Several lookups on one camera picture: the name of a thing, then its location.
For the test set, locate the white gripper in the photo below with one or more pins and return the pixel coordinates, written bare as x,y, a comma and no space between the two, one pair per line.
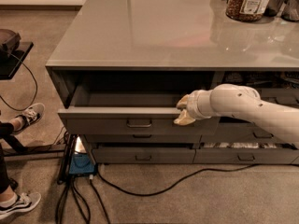
193,106

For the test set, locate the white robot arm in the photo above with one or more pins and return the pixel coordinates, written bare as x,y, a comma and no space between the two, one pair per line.
288,131

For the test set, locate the grey drawer cabinet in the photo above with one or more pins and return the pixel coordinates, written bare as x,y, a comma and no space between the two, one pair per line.
171,47

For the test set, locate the blue power box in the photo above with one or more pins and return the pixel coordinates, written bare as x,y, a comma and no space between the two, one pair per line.
81,165

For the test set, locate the large jar of nuts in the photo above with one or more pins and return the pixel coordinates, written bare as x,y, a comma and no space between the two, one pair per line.
246,10

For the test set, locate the dark glass jar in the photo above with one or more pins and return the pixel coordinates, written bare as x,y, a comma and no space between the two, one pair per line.
291,11
273,8

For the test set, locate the upper grey sneaker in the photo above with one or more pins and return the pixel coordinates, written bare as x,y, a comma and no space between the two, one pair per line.
28,117

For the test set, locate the grey sneaker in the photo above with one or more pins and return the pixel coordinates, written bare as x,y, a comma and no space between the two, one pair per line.
18,204
28,117

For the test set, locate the person's black trouser leg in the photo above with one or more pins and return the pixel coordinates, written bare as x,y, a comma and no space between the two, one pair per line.
5,129

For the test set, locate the lower grey sneaker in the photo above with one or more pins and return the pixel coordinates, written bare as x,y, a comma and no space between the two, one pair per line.
18,204

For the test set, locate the black side table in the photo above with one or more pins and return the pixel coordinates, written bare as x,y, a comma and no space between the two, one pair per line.
9,68

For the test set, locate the dark device on table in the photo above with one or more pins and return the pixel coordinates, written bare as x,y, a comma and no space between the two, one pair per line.
9,41

